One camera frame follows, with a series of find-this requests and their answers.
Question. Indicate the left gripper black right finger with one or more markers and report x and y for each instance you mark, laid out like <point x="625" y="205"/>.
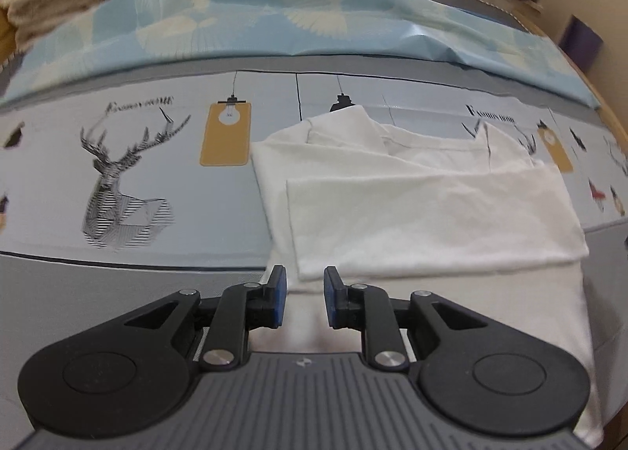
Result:
<point x="480" y="374"/>

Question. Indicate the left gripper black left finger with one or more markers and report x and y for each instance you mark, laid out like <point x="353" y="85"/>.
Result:
<point x="133" y="371"/>

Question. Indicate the white t-shirt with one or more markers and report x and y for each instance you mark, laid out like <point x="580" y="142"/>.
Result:
<point x="477" y="221"/>

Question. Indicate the printed grey bed sheet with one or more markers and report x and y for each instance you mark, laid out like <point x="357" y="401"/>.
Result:
<point x="56" y="281"/>

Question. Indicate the light blue patterned quilt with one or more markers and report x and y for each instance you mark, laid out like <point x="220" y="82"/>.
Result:
<point x="126" y="34"/>

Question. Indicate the purple box on wall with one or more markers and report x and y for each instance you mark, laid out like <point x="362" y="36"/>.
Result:
<point x="580" y="43"/>

